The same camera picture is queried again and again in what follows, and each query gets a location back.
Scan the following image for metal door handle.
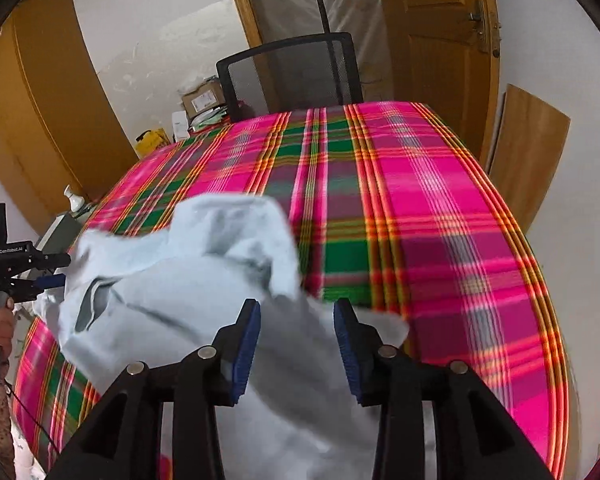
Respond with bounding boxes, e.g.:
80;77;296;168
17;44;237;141
470;0;498;56

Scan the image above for black cable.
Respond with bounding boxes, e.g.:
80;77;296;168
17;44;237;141
2;360;63;456

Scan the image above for grey-green cardboard box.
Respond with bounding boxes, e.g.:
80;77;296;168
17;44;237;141
32;212;88;281

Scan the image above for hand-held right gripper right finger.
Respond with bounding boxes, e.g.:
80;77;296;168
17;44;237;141
333;298;556;480

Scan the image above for pink green plaid tablecloth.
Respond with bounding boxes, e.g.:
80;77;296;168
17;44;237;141
10;101;571;480

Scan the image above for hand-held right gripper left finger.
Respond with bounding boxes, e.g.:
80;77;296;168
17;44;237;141
45;298;262;480

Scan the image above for person's left hand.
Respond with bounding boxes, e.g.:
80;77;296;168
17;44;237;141
0;296;17;368

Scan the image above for clear plastic curtain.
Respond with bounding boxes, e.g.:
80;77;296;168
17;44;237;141
240;0;396;111

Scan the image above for wooden wardrobe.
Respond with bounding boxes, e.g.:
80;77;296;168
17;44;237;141
0;0;140;236

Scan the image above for wooden door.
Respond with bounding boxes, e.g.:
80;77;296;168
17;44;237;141
372;0;501;166

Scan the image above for light blue t-shirt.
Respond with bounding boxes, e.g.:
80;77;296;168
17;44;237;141
34;194;437;480

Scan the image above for brown cardboard box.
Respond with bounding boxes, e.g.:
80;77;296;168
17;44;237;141
181;77;227;113

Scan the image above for yellow paper bag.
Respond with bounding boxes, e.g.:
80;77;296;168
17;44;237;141
135;129;168;157

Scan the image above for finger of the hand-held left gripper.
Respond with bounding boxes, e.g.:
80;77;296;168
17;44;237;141
7;274;67;303

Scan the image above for wooden board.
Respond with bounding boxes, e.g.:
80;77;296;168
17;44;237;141
487;84;572;235

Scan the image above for black mesh office chair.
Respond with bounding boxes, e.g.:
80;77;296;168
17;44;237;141
216;32;365;123

